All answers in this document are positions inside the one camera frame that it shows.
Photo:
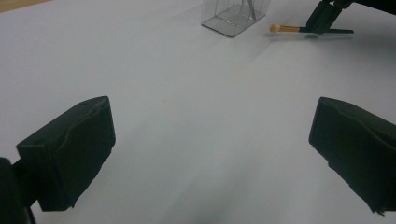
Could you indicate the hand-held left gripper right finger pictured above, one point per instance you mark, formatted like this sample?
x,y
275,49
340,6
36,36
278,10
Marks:
x,y
358,146

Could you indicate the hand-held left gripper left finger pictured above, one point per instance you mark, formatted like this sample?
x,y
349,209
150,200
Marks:
x,y
71,155

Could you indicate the black makeup brush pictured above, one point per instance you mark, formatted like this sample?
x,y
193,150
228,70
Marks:
x,y
289,29

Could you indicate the clear plastic organizer box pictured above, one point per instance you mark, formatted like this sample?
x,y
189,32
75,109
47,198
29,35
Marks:
x,y
232,20

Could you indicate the white table sheet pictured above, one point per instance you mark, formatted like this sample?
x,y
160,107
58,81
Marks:
x,y
199,93

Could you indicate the wooden table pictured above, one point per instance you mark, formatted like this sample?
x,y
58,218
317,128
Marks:
x,y
15,3

